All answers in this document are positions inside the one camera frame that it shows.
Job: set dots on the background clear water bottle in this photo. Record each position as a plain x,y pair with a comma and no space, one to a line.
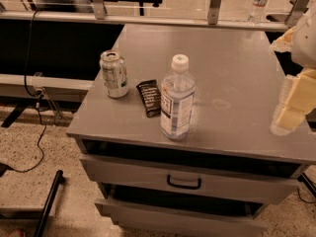
257,11

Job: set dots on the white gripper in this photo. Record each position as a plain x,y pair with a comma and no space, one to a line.
305,46

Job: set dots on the lower grey drawer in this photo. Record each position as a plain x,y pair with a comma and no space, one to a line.
170,220

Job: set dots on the metal guard rail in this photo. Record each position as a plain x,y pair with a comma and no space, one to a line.
231,14

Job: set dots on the clear blue plastic bottle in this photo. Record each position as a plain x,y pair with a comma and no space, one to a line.
177,98

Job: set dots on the silver soda can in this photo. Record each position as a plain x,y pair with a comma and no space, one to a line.
114,73

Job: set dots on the black drawer handle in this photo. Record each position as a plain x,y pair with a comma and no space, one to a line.
183,184

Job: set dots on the grey drawer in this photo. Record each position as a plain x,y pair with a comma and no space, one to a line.
214,183
170,220

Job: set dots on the black snack bar wrapper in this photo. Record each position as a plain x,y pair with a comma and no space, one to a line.
151,97

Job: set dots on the black metal leg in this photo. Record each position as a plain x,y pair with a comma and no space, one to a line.
57,181

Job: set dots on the grey drawer cabinet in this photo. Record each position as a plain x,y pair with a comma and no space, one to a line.
238,83

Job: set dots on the upper grey drawer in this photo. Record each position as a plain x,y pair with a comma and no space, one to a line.
214,183

